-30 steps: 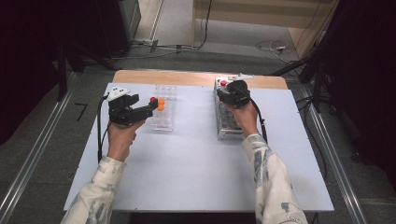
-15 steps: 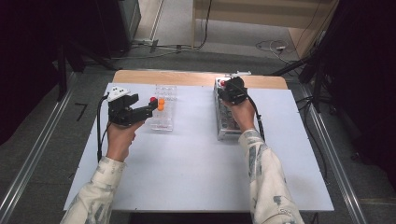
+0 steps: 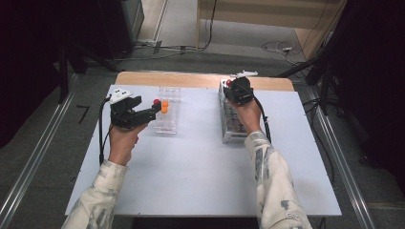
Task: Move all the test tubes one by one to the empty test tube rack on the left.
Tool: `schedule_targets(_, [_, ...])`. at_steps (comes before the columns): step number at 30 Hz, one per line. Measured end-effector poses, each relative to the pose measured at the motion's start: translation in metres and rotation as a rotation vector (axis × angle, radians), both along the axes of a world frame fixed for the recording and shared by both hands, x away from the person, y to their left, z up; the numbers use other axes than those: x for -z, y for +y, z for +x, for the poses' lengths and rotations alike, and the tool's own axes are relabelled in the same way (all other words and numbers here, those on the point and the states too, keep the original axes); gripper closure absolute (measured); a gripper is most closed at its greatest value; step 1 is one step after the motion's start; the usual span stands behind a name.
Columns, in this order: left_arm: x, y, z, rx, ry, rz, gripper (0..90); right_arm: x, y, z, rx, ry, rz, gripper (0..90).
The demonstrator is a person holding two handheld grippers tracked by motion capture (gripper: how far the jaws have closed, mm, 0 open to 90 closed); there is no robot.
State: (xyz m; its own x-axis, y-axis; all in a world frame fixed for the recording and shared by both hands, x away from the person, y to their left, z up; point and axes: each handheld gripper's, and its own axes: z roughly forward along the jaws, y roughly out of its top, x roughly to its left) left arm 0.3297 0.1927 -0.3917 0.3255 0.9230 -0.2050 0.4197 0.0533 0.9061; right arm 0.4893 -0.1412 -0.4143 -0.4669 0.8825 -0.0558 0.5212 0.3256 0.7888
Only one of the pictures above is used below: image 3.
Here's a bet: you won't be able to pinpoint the wooden table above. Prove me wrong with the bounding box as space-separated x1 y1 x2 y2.
115 71 296 93

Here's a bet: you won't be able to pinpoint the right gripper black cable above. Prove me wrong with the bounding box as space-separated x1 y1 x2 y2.
252 94 272 144

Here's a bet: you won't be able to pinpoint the aluminium floor rail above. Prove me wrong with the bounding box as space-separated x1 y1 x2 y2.
299 83 378 229
0 73 80 229

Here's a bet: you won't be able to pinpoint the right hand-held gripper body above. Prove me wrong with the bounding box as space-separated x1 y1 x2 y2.
226 70 259 106

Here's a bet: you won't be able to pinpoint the white perforated tube rack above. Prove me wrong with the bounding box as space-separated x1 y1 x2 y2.
218 78 256 144

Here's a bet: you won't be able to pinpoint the clear plastic tube rack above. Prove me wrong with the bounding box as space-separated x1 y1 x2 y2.
153 86 182 135

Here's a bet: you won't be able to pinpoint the person's left hand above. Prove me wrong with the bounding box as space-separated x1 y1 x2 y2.
107 122 149 167

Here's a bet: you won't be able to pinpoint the black metal stand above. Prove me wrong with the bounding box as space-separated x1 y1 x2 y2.
276 30 340 116
56 39 122 105

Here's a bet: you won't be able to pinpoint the grey floor cables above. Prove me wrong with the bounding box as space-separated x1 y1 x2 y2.
114 38 205 62

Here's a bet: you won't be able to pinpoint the light wooden furniture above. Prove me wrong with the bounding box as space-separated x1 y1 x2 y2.
196 0 349 60

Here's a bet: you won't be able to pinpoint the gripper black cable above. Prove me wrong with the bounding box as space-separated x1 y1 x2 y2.
252 94 272 144
97 94 113 166

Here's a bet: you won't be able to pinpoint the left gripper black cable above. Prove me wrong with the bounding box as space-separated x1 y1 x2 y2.
97 94 113 166

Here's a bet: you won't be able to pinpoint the person's right hand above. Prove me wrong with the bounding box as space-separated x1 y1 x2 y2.
235 97 263 135

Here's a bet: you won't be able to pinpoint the dark equipment cabinet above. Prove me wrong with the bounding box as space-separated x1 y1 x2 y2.
103 0 145 60

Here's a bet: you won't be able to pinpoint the white floor cable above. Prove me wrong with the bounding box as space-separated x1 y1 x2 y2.
261 40 302 66

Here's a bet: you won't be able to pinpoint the white work board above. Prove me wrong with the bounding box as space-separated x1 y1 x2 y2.
64 83 343 218

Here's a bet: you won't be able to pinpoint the hanging black cable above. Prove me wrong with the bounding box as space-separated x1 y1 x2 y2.
202 0 219 52

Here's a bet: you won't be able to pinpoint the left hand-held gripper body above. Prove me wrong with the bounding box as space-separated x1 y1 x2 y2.
109 88 141 130

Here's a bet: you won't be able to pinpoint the black floor cables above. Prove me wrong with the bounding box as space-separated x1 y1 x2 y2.
301 96 337 187

